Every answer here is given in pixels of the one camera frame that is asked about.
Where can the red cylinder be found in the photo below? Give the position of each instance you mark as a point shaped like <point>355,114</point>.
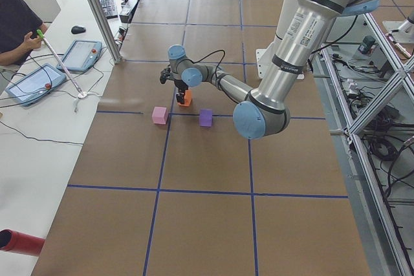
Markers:
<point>21,243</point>

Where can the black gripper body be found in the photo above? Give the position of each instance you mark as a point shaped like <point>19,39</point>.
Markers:
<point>180,86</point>

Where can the person in black shirt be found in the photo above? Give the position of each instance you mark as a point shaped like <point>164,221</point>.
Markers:
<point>19,37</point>

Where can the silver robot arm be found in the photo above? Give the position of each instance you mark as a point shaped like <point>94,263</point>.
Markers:
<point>261,111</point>

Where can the orange foam block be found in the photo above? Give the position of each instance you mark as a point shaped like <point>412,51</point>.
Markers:
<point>188,98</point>

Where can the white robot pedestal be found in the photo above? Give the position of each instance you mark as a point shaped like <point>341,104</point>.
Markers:
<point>264,56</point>

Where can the pink foam block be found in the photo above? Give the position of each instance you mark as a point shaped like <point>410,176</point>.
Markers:
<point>160,115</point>

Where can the far teach pendant tablet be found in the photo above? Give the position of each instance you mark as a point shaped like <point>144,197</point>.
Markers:
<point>82,55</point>

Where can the black keyboard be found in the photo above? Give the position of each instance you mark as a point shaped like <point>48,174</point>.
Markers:
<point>109,8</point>

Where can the aluminium frame post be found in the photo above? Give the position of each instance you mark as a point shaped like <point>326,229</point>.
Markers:
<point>105,30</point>

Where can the black computer mouse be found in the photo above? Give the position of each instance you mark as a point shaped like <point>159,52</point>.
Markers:
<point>77,29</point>

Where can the brown paper table cover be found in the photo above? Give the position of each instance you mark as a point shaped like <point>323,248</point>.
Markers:
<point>181,199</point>

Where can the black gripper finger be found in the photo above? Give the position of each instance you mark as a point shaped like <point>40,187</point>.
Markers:
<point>180,97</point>

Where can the purple foam block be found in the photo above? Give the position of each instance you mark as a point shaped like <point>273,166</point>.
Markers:
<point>205,117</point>

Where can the near teach pendant tablet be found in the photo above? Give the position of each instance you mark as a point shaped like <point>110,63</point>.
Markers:
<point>37,84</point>

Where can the teach pendant tablet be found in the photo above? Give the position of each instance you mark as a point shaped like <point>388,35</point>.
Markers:
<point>82,55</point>
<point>37,84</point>

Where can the long reacher stick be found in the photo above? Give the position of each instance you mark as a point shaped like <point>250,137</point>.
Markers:
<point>81,93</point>

